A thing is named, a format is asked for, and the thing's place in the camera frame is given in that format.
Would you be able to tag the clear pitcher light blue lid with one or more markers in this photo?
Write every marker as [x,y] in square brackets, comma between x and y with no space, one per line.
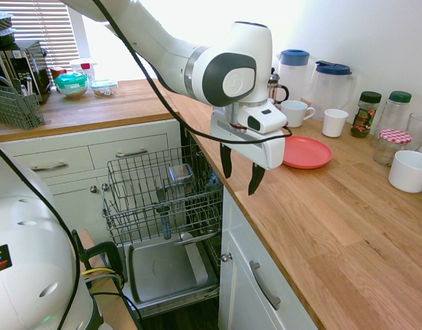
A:
[293,75]

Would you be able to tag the coral red plastic plate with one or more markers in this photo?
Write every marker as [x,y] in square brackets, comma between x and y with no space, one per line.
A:
[310,153]

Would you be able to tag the stacked black white containers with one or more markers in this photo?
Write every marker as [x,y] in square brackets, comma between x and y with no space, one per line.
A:
[1,25]

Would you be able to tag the grey plastic cutlery basket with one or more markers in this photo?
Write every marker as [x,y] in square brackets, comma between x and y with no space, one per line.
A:
[18,110]

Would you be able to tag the white kitchen cabinet unit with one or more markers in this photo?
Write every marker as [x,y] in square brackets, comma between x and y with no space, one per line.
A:
[77,158]
[238,292]

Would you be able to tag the clear glass tumbler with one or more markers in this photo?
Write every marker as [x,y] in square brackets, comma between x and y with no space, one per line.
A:
[419,132]

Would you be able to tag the white container red lid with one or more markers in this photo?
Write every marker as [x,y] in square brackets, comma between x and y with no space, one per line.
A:
[84,65]

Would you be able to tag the black screw clamp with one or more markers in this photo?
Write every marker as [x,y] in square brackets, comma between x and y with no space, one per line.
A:
[113,261]

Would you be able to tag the wooden window blind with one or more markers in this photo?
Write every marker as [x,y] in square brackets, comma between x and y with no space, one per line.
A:
[42,27]

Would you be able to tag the white mug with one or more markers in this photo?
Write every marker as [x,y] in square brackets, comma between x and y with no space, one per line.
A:
[293,115]

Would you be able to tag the white plastic utensil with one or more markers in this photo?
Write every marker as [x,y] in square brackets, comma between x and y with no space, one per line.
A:
[29,86]

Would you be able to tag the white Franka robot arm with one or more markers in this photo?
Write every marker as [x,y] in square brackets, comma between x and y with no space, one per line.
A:
[183,51]

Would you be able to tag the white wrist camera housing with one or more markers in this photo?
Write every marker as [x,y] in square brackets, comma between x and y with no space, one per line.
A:
[273,120]

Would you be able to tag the small clear container blue lid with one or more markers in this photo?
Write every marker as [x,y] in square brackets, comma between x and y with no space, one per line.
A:
[103,88]

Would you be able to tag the clear pitcher navy lid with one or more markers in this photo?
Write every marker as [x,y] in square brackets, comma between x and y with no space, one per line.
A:
[334,93]

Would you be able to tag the glass french press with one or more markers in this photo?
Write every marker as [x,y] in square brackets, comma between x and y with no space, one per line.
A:
[275,86]

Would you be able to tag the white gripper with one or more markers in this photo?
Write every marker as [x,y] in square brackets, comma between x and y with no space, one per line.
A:
[271,154]

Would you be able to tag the clear jar green lid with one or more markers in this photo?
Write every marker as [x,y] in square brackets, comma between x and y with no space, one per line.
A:
[396,113]

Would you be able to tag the brown wooden mounting board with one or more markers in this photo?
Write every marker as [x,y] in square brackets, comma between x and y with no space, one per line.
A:
[111,309]

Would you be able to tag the dark jar green lid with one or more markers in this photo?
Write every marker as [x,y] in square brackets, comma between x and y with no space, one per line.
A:
[365,118]

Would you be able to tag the clear plastic container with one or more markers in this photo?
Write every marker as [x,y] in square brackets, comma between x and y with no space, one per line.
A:
[180,173]

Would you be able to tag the built-in dishwasher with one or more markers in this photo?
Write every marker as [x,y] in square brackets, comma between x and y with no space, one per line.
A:
[185,161]

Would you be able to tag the glass jar red checkered lid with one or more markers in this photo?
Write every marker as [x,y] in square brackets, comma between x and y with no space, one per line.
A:
[394,135]

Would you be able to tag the metal cabinet knob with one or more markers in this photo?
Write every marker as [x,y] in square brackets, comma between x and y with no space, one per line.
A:
[104,187]
[93,189]
[226,257]

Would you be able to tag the food container teal lid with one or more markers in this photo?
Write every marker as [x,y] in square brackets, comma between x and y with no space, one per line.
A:
[70,82]

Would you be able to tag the steel dishwasher door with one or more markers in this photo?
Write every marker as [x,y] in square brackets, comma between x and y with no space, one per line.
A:
[163,268]

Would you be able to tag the small red box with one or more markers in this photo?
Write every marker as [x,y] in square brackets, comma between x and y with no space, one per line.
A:
[57,71]

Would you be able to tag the black microwave oven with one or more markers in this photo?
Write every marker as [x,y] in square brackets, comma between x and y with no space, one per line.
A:
[25,65]

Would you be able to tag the wide white ceramic cup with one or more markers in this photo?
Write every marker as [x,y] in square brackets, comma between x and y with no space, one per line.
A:
[410,172]

